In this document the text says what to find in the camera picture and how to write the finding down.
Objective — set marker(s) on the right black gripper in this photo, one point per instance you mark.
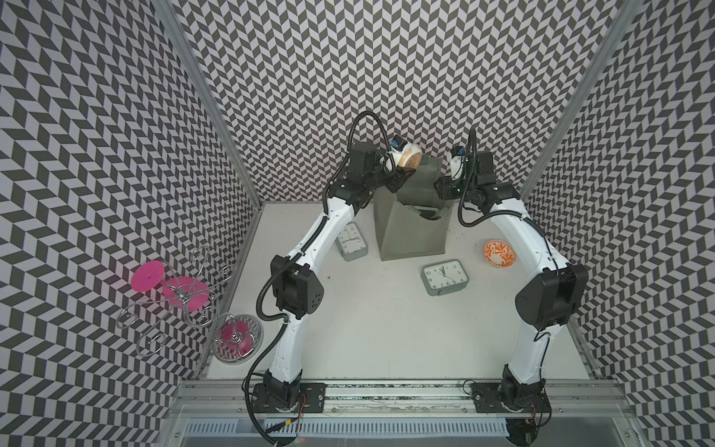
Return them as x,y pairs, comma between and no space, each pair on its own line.
445,188

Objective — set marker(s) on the grey square analog clock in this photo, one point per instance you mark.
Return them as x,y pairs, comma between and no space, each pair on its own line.
351,243

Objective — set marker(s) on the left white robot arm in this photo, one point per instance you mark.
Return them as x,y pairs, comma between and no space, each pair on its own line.
294,292

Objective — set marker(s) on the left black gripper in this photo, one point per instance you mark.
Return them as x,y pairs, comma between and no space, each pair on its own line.
398,178

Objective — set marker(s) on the green rectangular analog clock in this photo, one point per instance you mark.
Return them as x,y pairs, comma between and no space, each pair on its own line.
444,277

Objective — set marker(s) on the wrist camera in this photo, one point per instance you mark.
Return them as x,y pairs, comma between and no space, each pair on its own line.
457,163
397,144

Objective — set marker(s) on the aluminium front rail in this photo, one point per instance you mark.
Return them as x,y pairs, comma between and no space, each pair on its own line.
442,397

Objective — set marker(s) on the pink wire cup stand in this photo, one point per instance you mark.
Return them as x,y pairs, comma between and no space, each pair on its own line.
165,290

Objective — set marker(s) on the orange patterned bowl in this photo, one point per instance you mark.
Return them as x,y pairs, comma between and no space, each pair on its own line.
499,253

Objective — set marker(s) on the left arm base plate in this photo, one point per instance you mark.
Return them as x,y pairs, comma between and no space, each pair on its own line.
309,397

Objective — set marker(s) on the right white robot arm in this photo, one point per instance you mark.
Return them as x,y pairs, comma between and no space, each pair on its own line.
555,286

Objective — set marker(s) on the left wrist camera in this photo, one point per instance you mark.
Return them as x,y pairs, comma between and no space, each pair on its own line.
397,144

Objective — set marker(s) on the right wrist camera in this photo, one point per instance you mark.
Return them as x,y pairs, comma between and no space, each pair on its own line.
457,163

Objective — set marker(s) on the orange oval cartoon clock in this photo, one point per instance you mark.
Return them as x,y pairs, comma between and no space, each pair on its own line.
409,157

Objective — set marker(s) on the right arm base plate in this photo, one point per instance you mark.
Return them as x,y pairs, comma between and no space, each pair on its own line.
509,397

